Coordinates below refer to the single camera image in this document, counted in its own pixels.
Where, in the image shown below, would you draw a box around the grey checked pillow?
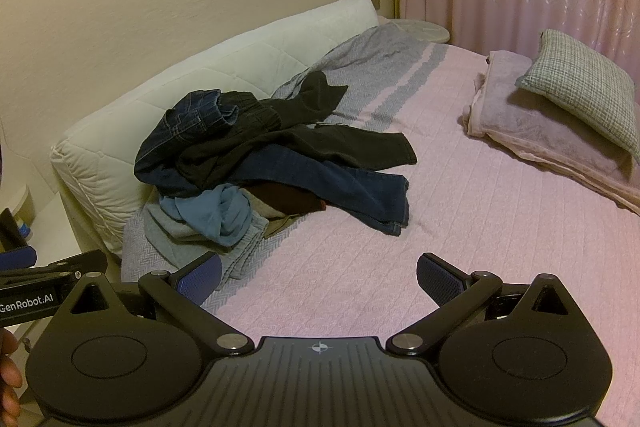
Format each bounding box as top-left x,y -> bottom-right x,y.
515,29 -> 639,168

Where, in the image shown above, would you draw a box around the white round table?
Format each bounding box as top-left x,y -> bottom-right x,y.
389,19 -> 451,44

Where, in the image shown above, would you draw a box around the black pants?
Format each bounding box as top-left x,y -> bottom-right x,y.
175,71 -> 419,190

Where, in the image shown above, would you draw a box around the white nightstand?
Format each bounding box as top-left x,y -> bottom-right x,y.
0,192 -> 123,350

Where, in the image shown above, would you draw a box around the light blue garment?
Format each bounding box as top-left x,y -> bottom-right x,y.
160,184 -> 254,249

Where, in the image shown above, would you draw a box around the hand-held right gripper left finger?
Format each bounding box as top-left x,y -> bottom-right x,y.
62,253 -> 253,356

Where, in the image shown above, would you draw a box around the olive garment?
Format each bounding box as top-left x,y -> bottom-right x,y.
262,204 -> 302,239

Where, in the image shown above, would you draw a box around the white quilted headboard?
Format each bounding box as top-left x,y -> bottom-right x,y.
50,0 -> 382,259

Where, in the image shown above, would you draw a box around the brown garment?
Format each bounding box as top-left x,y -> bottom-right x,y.
245,184 -> 328,218

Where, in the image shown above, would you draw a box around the dark denim elastic-waist pants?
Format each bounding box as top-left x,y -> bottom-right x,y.
134,89 -> 281,198

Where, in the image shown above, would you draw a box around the white round container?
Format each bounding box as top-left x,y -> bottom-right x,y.
0,184 -> 34,221

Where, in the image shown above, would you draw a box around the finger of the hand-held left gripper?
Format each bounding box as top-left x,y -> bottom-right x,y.
0,207 -> 39,269
0,251 -> 109,283

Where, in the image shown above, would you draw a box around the folded pale pink blanket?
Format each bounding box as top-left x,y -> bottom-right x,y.
460,50 -> 640,208

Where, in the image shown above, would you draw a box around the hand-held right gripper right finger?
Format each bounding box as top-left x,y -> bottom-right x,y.
387,252 -> 576,356

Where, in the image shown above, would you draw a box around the small blue-labelled jar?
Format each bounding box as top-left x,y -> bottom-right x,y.
15,217 -> 37,244

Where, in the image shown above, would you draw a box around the pink and grey bedspread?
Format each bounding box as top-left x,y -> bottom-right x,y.
120,24 -> 640,413

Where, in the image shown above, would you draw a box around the grey sweatpants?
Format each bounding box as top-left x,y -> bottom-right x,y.
142,202 -> 271,281

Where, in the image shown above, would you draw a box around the navy blue jeans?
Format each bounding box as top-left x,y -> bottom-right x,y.
235,144 -> 411,238

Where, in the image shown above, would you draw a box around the person's left hand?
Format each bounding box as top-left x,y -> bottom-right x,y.
0,328 -> 24,423

